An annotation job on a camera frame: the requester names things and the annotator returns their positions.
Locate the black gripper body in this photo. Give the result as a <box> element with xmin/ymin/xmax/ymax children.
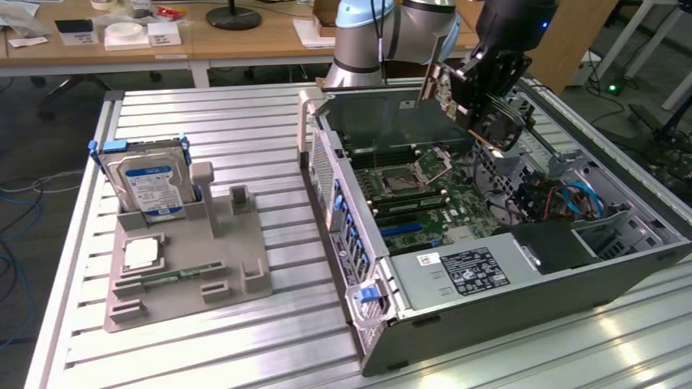
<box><xmin>473</xmin><ymin>0</ymin><xmax>558</xmax><ymax>53</ymax></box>

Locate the black graphics card with fan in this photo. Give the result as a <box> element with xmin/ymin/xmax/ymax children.
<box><xmin>417</xmin><ymin>50</ymin><xmax>534</xmax><ymax>154</ymax></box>

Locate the wooden cabinet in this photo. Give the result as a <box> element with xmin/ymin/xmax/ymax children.
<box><xmin>448</xmin><ymin>0</ymin><xmax>620</xmax><ymax>96</ymax></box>

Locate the metal socket cover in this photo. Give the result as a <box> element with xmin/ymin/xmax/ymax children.
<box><xmin>413</xmin><ymin>145</ymin><xmax>456</xmax><ymax>182</ymax></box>

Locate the metal disk bay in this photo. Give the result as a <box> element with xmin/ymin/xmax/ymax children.
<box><xmin>469</xmin><ymin>133</ymin><xmax>546</xmax><ymax>191</ymax></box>

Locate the CPU socket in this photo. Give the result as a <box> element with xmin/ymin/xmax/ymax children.
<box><xmin>380</xmin><ymin>164</ymin><xmax>432</xmax><ymax>195</ymax></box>

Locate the green motherboard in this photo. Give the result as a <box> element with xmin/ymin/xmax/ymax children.
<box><xmin>345</xmin><ymin>141</ymin><xmax>514</xmax><ymax>256</ymax></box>

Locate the white paper stack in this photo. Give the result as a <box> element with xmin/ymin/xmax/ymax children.
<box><xmin>293</xmin><ymin>18</ymin><xmax>337</xmax><ymax>49</ymax></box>

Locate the green RAM stick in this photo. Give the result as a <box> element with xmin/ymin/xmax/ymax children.
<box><xmin>372</xmin><ymin>197</ymin><xmax>448</xmax><ymax>215</ymax></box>
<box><xmin>138</xmin><ymin>263</ymin><xmax>224</xmax><ymax>287</ymax></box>

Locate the brown cardboard box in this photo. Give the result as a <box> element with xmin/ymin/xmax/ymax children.
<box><xmin>312</xmin><ymin>0</ymin><xmax>341</xmax><ymax>28</ymax></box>

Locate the blue expansion slot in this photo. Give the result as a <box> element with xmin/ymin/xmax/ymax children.
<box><xmin>380</xmin><ymin>224</ymin><xmax>424</xmax><ymax>239</ymax></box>

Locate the black plastic cover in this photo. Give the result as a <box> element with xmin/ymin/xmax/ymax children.
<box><xmin>510</xmin><ymin>221</ymin><xmax>598</xmax><ymax>277</ymax></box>

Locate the wooden desk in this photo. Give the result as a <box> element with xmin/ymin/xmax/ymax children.
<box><xmin>0</xmin><ymin>0</ymin><xmax>488</xmax><ymax>78</ymax></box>

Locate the black round lamp base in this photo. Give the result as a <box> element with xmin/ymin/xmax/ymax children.
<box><xmin>204</xmin><ymin>0</ymin><xmax>264</xmax><ymax>31</ymax></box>

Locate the grey power supply unit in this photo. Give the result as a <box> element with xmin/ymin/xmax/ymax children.
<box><xmin>386</xmin><ymin>233</ymin><xmax>546</xmax><ymax>321</ymax></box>

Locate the dark grey PC case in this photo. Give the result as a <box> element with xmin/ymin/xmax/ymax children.
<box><xmin>298</xmin><ymin>72</ymin><xmax>692</xmax><ymax>378</ymax></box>

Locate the white label box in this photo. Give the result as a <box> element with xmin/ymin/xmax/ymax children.
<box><xmin>145</xmin><ymin>22</ymin><xmax>180</xmax><ymax>48</ymax></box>

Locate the hard disk with blue label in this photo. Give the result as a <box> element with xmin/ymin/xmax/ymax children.
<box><xmin>104</xmin><ymin>147</ymin><xmax>194</xmax><ymax>224</ymax></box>

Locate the white square dish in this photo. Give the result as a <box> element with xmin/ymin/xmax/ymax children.
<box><xmin>101</xmin><ymin>22</ymin><xmax>152</xmax><ymax>53</ymax></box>

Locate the blue disk caddy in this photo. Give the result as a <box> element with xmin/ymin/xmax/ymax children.
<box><xmin>88</xmin><ymin>132</ymin><xmax>193</xmax><ymax>175</ymax></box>

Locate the white box with black lid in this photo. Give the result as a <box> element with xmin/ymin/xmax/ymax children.
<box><xmin>54</xmin><ymin>19</ymin><xmax>101</xmax><ymax>47</ymax></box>

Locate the silver CPU chip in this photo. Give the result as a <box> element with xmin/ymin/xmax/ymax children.
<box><xmin>122</xmin><ymin>238</ymin><xmax>162</xmax><ymax>269</ymax></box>

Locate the grey parts rack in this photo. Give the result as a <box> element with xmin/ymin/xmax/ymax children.
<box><xmin>101</xmin><ymin>160</ymin><xmax>274</xmax><ymax>334</ymax></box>

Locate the black office chair base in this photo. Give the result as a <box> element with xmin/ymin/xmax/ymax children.
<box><xmin>29</xmin><ymin>75</ymin><xmax>109</xmax><ymax>121</ymax></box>

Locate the clear plastic bag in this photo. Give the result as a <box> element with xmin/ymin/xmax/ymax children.
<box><xmin>0</xmin><ymin>3</ymin><xmax>53</xmax><ymax>37</ymax></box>

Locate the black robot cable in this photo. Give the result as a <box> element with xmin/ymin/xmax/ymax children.
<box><xmin>369</xmin><ymin>0</ymin><xmax>392</xmax><ymax>86</ymax></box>

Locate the white table frame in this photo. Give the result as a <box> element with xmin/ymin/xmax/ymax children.
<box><xmin>592</xmin><ymin>0</ymin><xmax>692</xmax><ymax>110</ymax></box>

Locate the blue disk wire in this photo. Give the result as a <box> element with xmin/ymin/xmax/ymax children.
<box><xmin>561</xmin><ymin>180</ymin><xmax>605</xmax><ymax>220</ymax></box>

